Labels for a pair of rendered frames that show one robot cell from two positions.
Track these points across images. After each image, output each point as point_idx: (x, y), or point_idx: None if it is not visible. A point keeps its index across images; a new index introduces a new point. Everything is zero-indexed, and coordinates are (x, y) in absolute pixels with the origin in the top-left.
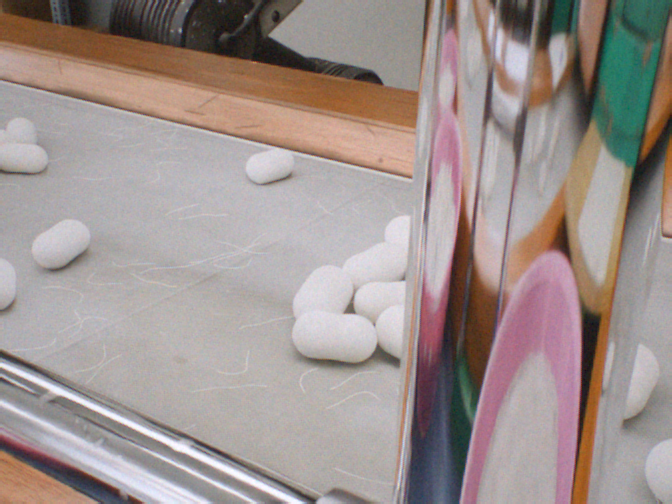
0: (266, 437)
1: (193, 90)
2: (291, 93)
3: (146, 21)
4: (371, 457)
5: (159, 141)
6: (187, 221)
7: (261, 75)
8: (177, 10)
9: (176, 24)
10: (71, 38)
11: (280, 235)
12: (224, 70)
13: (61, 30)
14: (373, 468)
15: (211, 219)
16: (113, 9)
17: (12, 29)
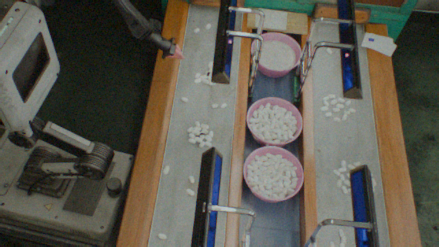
0: None
1: (165, 117)
2: (161, 104)
3: (108, 160)
4: None
5: (178, 119)
6: (200, 102)
7: (153, 112)
8: (110, 149)
9: (112, 150)
10: (146, 151)
11: (198, 93)
12: (153, 118)
13: (140, 157)
14: None
15: (198, 101)
16: (103, 171)
17: (145, 165)
